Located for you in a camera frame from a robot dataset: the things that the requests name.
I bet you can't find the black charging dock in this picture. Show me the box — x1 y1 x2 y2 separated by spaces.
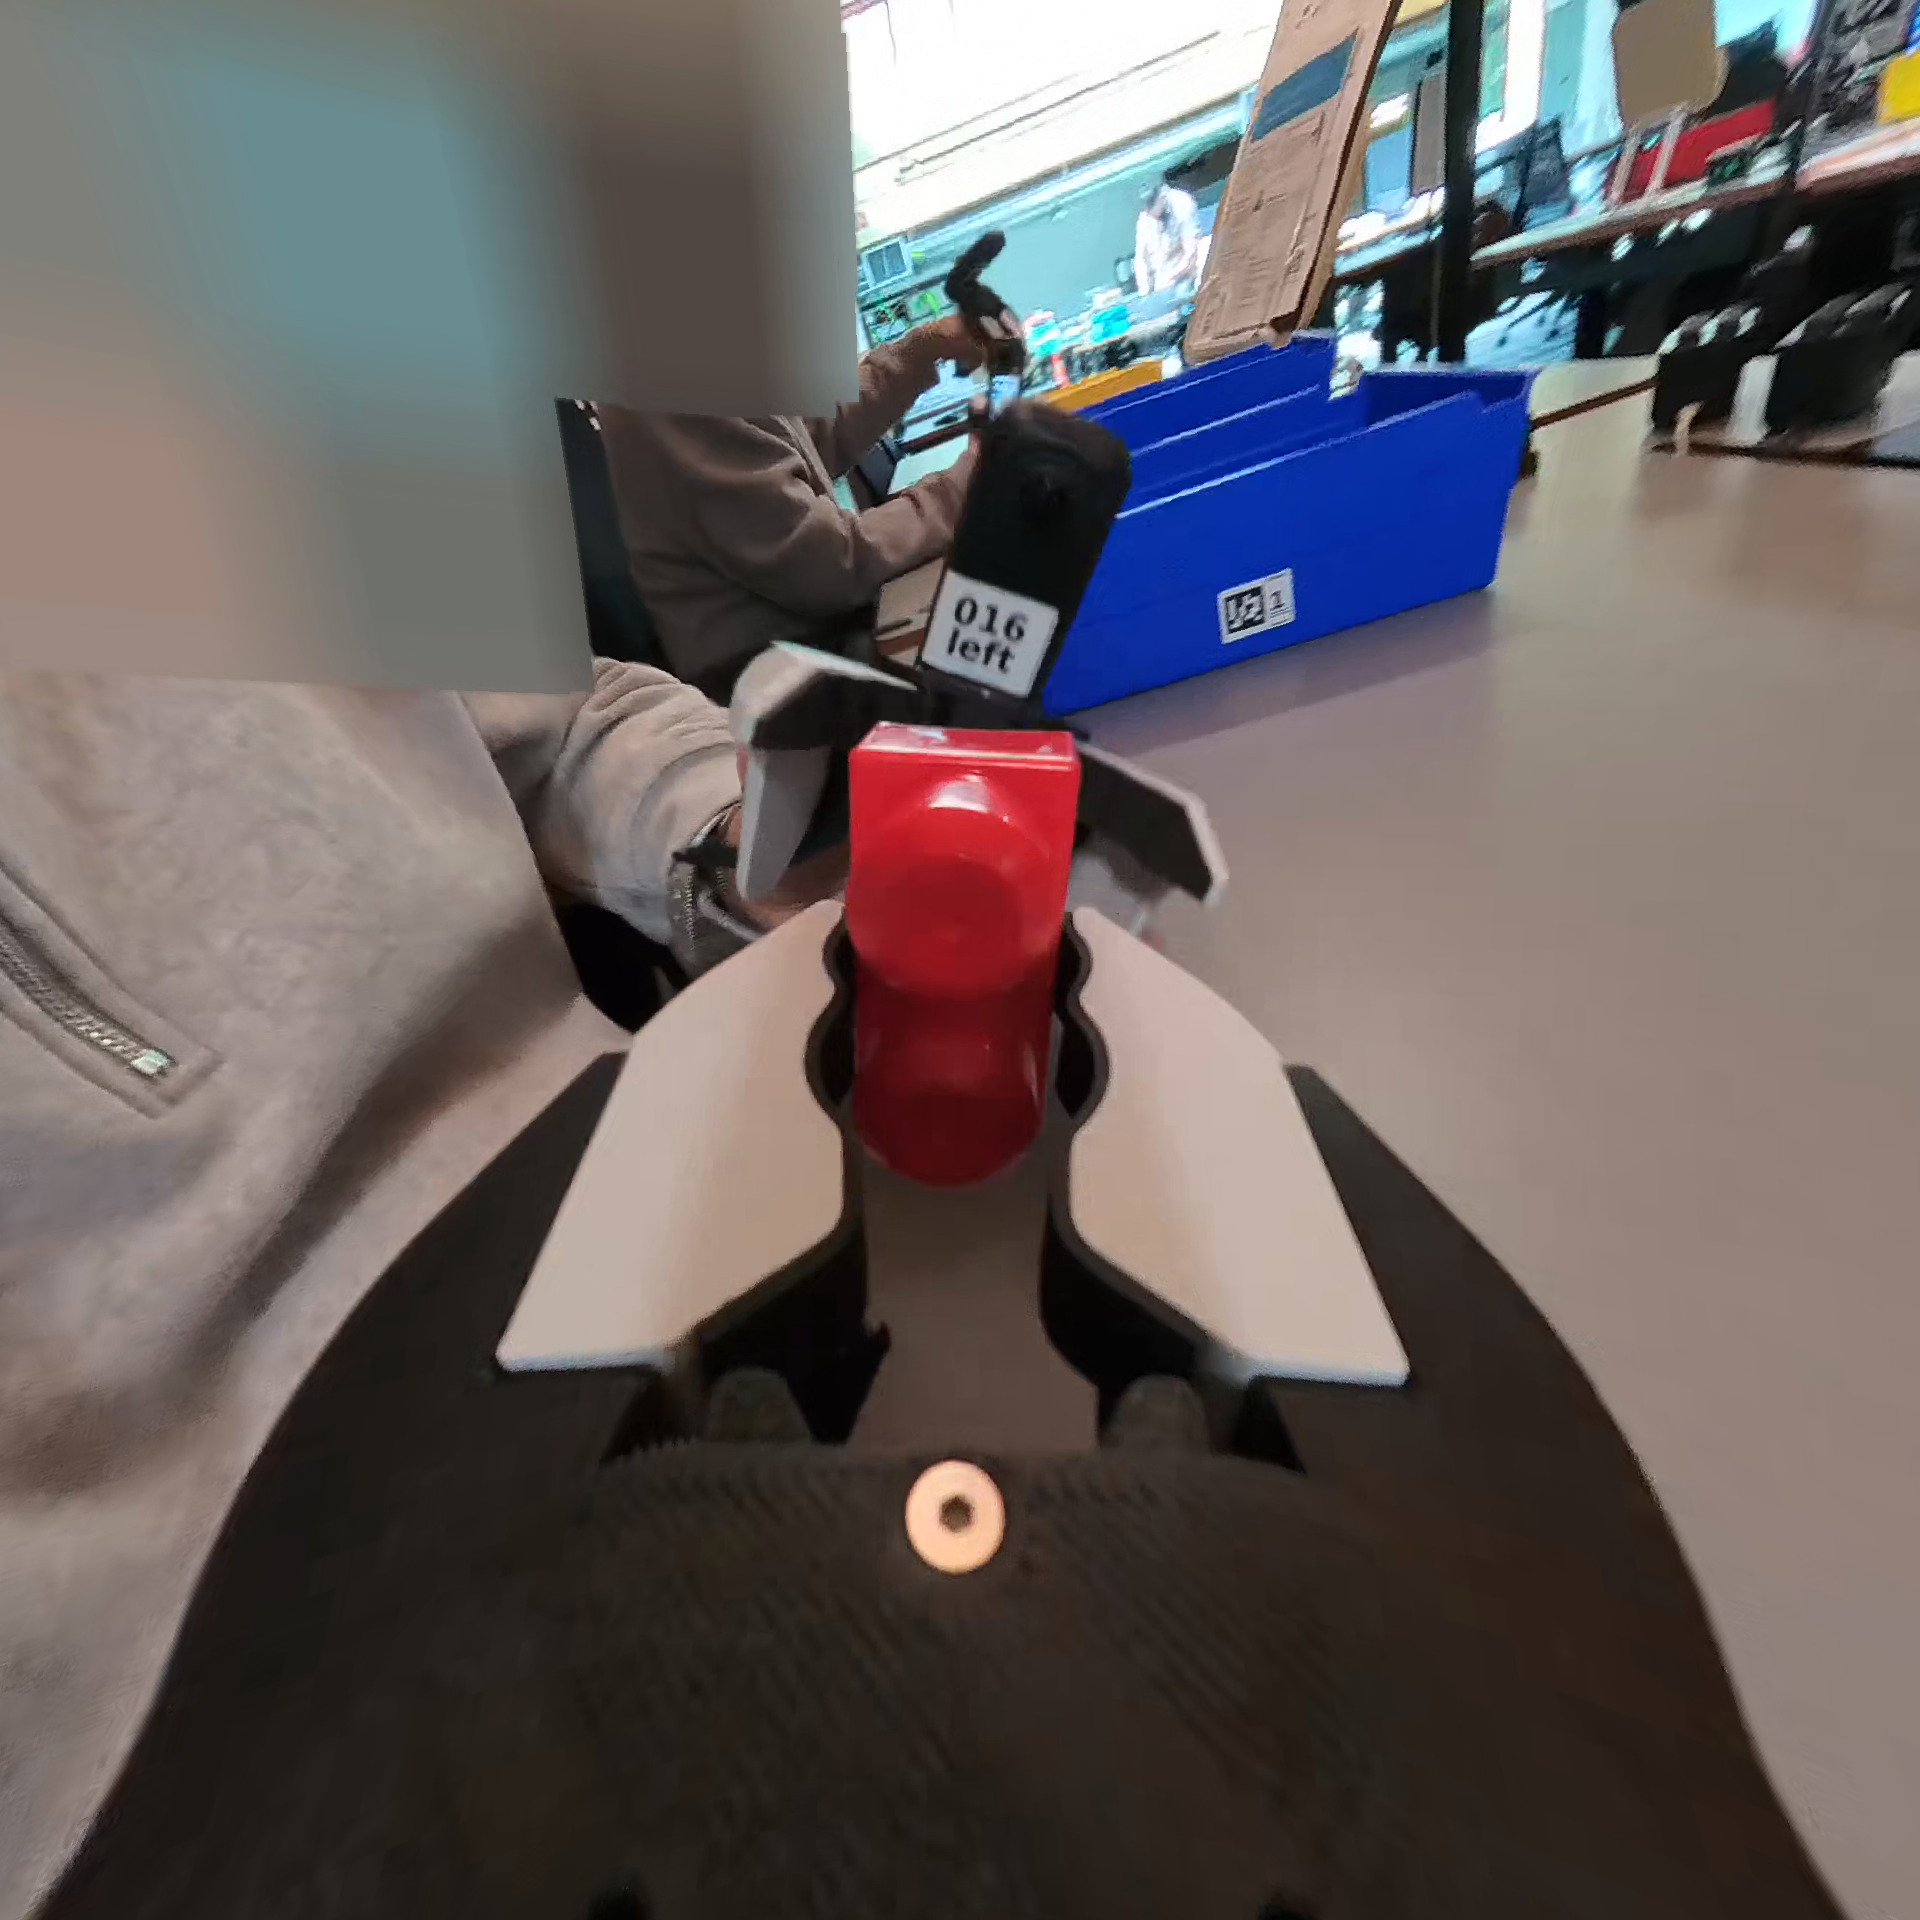
1763 284 1920 439
1652 309 1765 439

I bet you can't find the person's left forearm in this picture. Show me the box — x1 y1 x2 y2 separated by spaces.
464 660 750 977

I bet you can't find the red toy block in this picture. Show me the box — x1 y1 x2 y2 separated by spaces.
844 724 1086 1185

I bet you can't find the black fabric chair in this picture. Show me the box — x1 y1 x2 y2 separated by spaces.
553 394 668 669

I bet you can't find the red storage bin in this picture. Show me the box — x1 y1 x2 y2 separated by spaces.
1603 103 1779 207

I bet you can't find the brown cardboard sheet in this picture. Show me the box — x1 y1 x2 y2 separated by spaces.
1181 0 1404 365

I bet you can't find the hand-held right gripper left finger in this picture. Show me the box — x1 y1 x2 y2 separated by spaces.
498 900 890 1373

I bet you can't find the blue storage bin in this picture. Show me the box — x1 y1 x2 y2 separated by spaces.
1039 333 1540 719

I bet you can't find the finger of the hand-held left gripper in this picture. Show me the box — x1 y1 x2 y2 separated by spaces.
726 637 914 900
1072 745 1231 941

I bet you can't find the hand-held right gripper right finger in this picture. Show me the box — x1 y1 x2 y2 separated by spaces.
1044 904 1413 1383

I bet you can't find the black and beige panel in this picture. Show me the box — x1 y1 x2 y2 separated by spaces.
1613 0 1726 129

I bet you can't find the black pole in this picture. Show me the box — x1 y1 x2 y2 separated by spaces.
1432 0 1484 365

